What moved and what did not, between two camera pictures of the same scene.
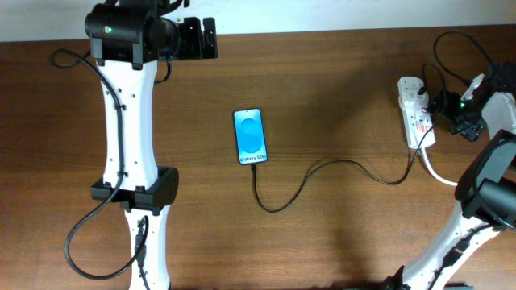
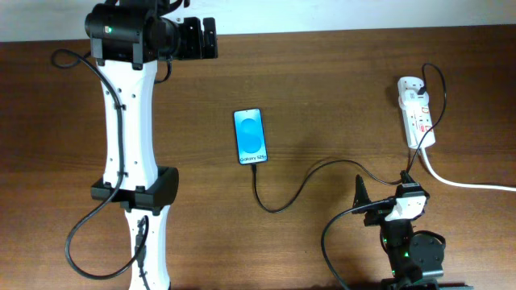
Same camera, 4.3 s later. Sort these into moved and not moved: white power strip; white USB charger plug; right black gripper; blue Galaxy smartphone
Moved: right black gripper
Not moved: white power strip; blue Galaxy smartphone; white USB charger plug
